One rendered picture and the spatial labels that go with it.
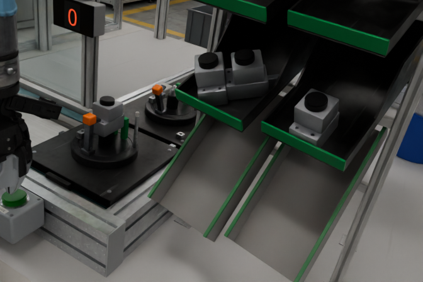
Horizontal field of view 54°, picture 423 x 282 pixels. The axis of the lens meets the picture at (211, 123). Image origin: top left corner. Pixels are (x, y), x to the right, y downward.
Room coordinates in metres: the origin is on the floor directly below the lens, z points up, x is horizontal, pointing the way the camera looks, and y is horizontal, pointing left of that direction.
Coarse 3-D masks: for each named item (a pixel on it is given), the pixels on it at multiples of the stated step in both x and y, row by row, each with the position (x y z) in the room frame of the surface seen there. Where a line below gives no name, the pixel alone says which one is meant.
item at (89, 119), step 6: (90, 114) 0.71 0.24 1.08; (84, 120) 0.70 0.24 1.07; (90, 120) 0.69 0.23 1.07; (96, 120) 0.72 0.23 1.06; (84, 126) 0.70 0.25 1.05; (90, 126) 0.70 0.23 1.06; (84, 132) 0.70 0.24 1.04; (90, 132) 0.70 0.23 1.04; (84, 138) 0.70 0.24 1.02; (90, 138) 0.70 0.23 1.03; (84, 144) 0.70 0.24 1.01; (90, 144) 0.70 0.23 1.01
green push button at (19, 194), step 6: (6, 192) 0.56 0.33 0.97; (18, 192) 0.57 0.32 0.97; (24, 192) 0.57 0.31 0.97; (6, 198) 0.55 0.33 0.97; (12, 198) 0.55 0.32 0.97; (18, 198) 0.55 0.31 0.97; (24, 198) 0.56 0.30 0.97; (6, 204) 0.54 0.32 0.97; (12, 204) 0.54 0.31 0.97; (18, 204) 0.55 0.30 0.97
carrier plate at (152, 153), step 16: (80, 128) 0.82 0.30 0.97; (128, 128) 0.86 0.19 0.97; (48, 144) 0.74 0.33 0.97; (64, 144) 0.75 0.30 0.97; (144, 144) 0.81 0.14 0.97; (160, 144) 0.82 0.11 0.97; (32, 160) 0.68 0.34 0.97; (48, 160) 0.68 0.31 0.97; (64, 160) 0.69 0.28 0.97; (144, 160) 0.74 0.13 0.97; (160, 160) 0.75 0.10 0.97; (64, 176) 0.64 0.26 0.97; (80, 176) 0.65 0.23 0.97; (96, 176) 0.66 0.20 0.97; (112, 176) 0.67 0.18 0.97; (128, 176) 0.68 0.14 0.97; (144, 176) 0.69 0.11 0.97; (80, 192) 0.62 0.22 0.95; (96, 192) 0.61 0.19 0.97; (112, 192) 0.62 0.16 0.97; (128, 192) 0.64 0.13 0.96
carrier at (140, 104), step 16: (144, 96) 1.06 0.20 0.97; (128, 112) 0.95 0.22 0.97; (144, 112) 0.96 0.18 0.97; (160, 112) 0.93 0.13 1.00; (176, 112) 0.96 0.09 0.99; (192, 112) 0.97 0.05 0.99; (144, 128) 0.88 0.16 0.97; (160, 128) 0.89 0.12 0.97; (176, 128) 0.91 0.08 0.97; (192, 128) 0.92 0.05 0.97; (176, 144) 0.83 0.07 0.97
